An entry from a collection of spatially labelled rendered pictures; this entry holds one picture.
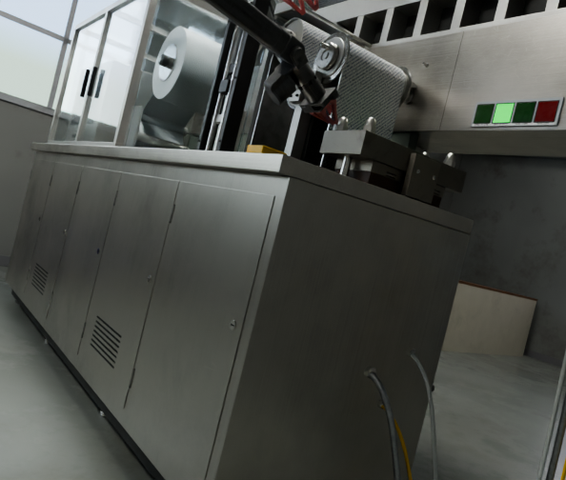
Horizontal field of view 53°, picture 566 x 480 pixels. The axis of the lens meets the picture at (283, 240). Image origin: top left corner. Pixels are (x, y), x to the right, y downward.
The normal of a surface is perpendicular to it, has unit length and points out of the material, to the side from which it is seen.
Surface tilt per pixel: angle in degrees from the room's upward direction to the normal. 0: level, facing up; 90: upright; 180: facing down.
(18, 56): 90
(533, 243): 90
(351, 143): 90
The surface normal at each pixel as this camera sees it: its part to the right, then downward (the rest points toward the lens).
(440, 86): -0.79, -0.19
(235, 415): 0.56, 0.15
